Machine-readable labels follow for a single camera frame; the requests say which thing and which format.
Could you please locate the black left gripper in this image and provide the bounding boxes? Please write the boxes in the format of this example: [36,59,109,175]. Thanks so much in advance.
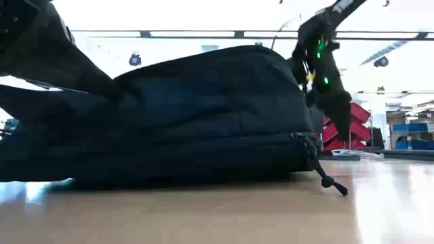
[0,0,119,101]

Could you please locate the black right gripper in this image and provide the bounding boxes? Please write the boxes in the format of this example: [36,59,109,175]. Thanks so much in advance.
[290,13,353,144]

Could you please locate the dark blue backpack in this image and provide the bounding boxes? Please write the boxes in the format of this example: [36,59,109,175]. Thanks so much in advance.
[0,44,350,197]

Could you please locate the red storage bin rack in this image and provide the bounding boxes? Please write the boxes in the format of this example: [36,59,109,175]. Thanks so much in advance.
[321,102,372,151]

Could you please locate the white crumpled sheet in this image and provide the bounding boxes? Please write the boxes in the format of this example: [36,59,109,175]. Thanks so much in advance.
[331,148,385,160]

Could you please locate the blue storage bins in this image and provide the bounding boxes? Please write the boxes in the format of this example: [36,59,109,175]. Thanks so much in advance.
[392,121,434,151]

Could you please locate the silver ceiling duct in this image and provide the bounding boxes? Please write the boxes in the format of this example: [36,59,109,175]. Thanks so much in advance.
[359,39,411,67]

